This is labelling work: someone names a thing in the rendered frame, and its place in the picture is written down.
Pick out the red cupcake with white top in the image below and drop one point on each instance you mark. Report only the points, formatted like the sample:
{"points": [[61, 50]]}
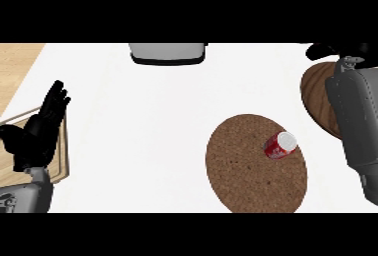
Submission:
{"points": [[281, 145]]}

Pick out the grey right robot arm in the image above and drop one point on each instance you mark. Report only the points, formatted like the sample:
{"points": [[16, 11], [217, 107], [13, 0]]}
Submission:
{"points": [[354, 126]]}

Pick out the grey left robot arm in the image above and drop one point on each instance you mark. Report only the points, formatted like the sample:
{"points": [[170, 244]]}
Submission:
{"points": [[27, 195]]}

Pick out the brown wooden bowl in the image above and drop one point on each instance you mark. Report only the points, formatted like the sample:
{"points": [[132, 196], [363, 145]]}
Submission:
{"points": [[319, 98]]}

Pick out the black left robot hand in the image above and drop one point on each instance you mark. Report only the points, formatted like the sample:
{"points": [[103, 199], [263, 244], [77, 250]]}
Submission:
{"points": [[43, 130]]}

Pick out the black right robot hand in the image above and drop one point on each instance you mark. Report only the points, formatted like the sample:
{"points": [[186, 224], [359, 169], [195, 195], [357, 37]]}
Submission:
{"points": [[357, 50]]}

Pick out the brown cork oval placemat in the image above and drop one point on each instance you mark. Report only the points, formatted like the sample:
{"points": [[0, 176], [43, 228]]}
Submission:
{"points": [[256, 165]]}

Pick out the grey appliance with black base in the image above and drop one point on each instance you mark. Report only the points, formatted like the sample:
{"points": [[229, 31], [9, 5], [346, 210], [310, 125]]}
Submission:
{"points": [[167, 53]]}

